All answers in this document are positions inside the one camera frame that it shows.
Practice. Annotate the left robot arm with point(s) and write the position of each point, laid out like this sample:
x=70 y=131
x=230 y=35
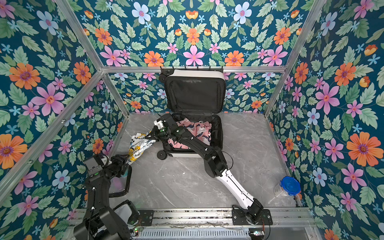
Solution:
x=101 y=221

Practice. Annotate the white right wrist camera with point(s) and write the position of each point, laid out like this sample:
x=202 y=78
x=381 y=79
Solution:
x=159 y=124

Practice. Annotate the white perforated cable tray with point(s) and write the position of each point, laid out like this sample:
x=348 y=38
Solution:
x=193 y=234

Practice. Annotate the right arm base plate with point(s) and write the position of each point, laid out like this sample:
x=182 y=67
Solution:
x=241 y=218

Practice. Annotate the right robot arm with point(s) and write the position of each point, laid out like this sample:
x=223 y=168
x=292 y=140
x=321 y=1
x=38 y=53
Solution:
x=214 y=160

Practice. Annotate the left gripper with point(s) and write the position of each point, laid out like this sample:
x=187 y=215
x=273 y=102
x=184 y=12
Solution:
x=119 y=162

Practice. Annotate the aluminium frame cage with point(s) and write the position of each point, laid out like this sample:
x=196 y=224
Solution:
x=57 y=58

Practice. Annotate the aluminium mounting rail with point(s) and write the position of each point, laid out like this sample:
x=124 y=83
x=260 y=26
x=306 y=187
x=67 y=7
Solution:
x=283 y=217

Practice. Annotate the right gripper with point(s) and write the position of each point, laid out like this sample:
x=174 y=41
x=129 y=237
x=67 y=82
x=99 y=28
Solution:
x=154 y=133

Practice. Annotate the yellow white patterned shirt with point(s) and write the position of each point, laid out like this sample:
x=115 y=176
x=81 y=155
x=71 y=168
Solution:
x=138 y=145

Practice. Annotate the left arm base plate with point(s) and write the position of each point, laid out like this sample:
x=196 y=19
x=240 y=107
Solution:
x=143 y=218

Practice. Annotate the clear jar blue lid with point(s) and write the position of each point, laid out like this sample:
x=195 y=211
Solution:
x=288 y=186

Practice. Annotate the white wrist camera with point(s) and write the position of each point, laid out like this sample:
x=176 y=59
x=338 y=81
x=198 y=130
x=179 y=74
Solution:
x=94 y=164
x=159 y=124

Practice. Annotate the pink navy patterned shorts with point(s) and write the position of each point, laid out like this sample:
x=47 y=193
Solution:
x=201 y=130

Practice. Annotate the white black open suitcase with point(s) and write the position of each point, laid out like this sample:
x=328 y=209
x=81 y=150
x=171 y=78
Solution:
x=194 y=92

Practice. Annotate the clear black toiletry bag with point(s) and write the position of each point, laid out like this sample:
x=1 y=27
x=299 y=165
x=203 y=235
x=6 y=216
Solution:
x=120 y=185

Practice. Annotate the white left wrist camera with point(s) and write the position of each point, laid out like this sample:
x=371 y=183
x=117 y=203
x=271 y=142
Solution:
x=94 y=164

